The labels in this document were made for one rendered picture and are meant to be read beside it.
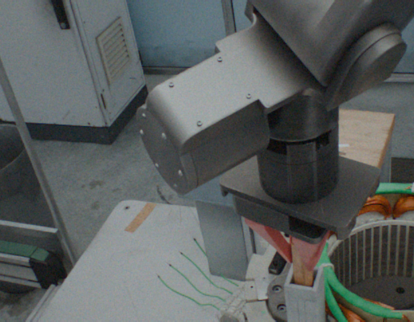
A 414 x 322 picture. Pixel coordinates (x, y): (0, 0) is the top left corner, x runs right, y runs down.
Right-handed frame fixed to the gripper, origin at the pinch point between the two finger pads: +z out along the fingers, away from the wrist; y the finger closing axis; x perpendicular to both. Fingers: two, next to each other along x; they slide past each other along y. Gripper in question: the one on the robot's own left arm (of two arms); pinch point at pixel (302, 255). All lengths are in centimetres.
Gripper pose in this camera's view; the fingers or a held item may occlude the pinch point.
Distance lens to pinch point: 49.3
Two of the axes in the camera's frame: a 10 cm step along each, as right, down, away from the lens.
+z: 1.4, 7.5, 6.5
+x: 5.6, -6.0, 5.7
